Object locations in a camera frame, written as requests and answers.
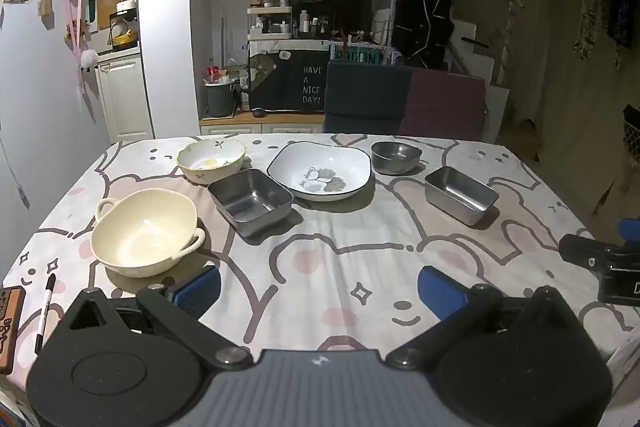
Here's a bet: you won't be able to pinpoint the white kitchen cabinet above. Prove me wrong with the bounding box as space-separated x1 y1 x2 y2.
95 55 154 143

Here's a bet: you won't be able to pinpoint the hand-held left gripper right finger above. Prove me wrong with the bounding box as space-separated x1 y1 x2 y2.
385 266 583 370

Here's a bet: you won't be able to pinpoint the maroon chair cloth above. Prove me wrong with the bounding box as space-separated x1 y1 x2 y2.
400 68 489 142

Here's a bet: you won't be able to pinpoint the grey trash bin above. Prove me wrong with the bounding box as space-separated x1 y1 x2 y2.
204 79 240 118

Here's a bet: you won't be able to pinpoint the cream bowl with handles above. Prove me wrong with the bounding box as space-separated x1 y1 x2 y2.
91 188 207 278

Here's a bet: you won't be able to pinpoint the brown patterned box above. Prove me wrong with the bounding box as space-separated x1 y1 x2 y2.
0 286 27 375

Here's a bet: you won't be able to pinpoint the black hanging jacket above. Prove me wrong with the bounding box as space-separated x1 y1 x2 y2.
392 0 456 70

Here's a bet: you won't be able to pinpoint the black marker pen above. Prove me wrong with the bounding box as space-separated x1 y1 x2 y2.
34 273 57 354

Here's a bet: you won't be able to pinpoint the black curtain with white lettering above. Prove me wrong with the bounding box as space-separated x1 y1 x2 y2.
248 49 332 114

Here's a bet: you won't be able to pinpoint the rectangular steel container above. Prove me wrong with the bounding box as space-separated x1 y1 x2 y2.
424 166 500 227

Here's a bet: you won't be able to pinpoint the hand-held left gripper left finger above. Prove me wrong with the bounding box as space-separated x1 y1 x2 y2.
65 266 253 370

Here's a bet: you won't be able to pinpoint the bear print tablecloth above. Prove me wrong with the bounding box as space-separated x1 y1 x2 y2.
2 133 640 388

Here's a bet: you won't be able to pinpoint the round steel bowl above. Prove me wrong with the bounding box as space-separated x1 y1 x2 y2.
371 141 424 176

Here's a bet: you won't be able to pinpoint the hanging patterned clothes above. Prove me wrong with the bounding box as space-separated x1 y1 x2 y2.
574 0 640 70

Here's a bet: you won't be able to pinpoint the pink ribbon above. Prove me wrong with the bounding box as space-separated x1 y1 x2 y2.
62 0 99 110

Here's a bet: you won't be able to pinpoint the floral bowl with yellow rim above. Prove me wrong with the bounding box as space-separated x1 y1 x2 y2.
176 138 247 185

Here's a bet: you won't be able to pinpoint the square steel container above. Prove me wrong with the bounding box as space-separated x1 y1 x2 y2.
207 168 295 239

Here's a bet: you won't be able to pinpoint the white shelf rack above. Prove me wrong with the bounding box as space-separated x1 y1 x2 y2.
247 6 294 40

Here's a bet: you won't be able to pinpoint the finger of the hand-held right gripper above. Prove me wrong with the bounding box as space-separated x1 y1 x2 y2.
619 218 640 253
559 232 626 269

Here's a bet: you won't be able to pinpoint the yellow kitchen container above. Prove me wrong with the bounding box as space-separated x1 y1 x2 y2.
111 31 139 52

